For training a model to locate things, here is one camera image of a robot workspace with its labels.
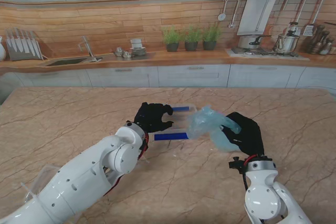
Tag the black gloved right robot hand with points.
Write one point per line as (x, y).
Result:
(249, 137)

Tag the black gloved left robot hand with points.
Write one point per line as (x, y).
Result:
(151, 117)

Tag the clear plastic crate blue strips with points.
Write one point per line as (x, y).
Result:
(170, 136)

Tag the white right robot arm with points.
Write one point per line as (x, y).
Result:
(262, 200)

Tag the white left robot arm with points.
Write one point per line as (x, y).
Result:
(78, 182)

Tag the clear plastic crate lid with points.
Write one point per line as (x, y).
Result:
(44, 174)

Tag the small white plastic scrap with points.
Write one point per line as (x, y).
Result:
(147, 159)

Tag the white lower kitchen cabinets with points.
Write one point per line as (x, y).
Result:
(194, 75)

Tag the small silver bowls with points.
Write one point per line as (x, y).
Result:
(123, 53)

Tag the hanging steel utensil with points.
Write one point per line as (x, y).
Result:
(231, 24)

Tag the hanging steel grater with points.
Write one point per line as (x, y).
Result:
(309, 30)

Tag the white jug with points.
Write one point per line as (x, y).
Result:
(2, 51)

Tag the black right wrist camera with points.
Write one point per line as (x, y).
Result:
(236, 165)

